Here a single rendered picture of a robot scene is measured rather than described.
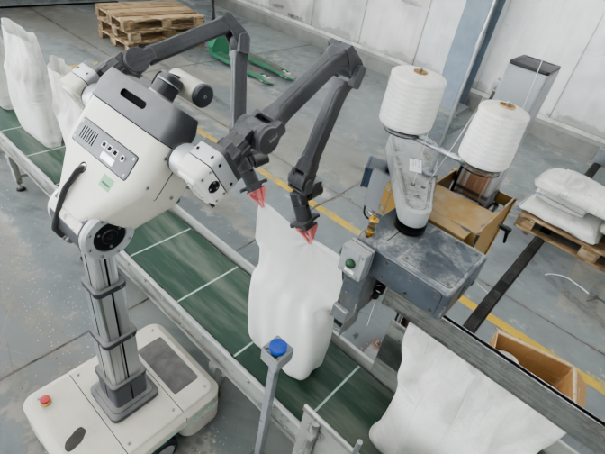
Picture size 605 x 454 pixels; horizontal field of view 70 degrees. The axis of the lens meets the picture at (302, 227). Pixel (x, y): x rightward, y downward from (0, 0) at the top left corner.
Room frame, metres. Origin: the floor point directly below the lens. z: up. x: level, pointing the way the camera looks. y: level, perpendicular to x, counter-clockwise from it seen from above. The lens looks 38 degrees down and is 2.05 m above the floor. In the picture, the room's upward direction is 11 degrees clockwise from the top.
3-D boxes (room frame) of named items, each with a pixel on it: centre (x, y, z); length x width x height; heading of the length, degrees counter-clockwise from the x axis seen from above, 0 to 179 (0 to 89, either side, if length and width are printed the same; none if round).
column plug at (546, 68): (1.32, -0.56, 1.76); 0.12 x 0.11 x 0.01; 144
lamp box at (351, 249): (0.89, -0.16, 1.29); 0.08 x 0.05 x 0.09; 54
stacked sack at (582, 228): (3.25, -2.18, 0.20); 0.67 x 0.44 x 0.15; 54
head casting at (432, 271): (0.94, -0.33, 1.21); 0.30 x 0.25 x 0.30; 54
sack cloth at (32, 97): (2.67, 1.98, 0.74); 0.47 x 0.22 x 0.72; 55
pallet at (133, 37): (6.33, 2.61, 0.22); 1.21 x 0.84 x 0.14; 144
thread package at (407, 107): (1.28, -0.25, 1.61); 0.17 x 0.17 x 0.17
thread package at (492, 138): (1.13, -0.46, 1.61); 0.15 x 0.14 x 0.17; 54
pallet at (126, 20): (6.28, 2.61, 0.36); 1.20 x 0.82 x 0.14; 140
